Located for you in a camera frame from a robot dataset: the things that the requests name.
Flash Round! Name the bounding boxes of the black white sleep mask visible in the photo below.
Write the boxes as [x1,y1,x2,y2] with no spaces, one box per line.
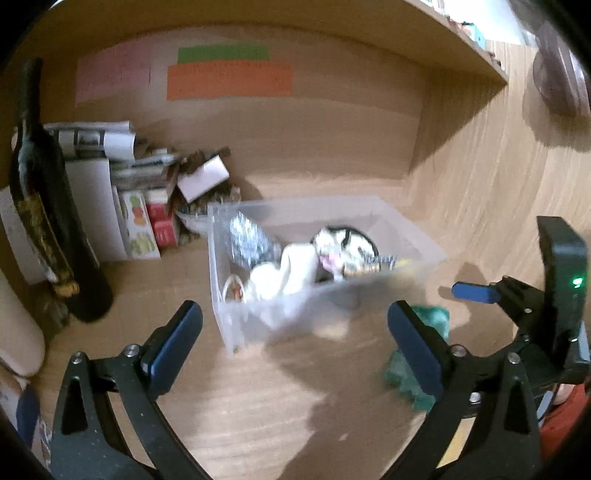
[309,225,381,280]

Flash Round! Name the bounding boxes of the floral fabric scrunchie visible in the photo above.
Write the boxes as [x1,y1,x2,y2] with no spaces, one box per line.
[317,234,399,282]

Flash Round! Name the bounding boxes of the silver sequin pouch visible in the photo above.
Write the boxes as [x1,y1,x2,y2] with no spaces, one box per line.
[228,212,283,270]

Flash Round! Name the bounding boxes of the person's hand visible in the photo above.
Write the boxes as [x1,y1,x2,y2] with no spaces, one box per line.
[552,384,575,405]

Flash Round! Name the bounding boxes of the blue white booklet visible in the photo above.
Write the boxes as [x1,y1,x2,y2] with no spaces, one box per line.
[1,366,51,469]

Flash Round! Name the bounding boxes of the beige thermos flask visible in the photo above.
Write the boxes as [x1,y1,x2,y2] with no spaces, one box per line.
[0,273,45,378]

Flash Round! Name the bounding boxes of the fruit print box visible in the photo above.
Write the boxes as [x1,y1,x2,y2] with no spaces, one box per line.
[118,191,160,260]

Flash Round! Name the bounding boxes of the mauve tied curtain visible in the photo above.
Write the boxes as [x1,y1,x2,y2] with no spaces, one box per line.
[509,1,590,119]

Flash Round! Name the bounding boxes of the red small box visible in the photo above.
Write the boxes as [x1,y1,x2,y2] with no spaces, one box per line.
[143,188,180,248]

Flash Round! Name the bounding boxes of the clear plastic storage bin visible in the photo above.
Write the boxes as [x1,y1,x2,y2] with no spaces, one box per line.
[207,196,446,353]

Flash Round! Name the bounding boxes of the dark wine bottle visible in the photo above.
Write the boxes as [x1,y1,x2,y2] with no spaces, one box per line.
[9,58,113,323]

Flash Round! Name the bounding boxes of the white bowl of trinkets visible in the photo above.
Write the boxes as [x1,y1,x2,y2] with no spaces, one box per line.
[174,184,242,236]

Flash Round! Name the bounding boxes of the stack of papers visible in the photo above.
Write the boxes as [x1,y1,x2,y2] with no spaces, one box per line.
[109,149,183,190]

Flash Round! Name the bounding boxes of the white card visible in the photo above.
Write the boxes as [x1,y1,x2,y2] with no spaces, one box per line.
[176,155,229,203]

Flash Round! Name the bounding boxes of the wooden shelf board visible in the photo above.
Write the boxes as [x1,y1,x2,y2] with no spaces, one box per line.
[400,0,510,85]

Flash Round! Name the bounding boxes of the orange sticky note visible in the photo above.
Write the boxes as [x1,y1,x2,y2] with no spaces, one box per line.
[166,60,294,101]

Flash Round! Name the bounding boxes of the pink sticky note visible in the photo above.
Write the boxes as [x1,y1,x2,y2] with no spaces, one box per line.
[75,40,152,105]

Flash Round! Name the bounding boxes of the green sticky note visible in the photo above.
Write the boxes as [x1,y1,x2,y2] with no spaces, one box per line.
[177,44,270,64]

